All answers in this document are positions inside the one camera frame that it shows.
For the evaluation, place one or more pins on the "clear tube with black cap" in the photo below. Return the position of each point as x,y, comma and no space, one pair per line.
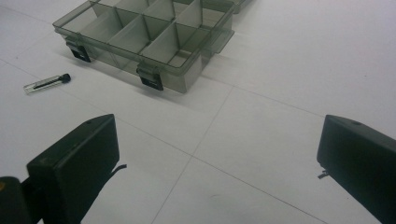
46,83

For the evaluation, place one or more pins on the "clear grey compartment organizer box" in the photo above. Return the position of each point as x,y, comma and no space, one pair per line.
146,40

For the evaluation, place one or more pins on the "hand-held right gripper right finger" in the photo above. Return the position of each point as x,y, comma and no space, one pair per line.
361,161

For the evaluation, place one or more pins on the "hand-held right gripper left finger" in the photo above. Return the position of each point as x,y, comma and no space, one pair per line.
74,165

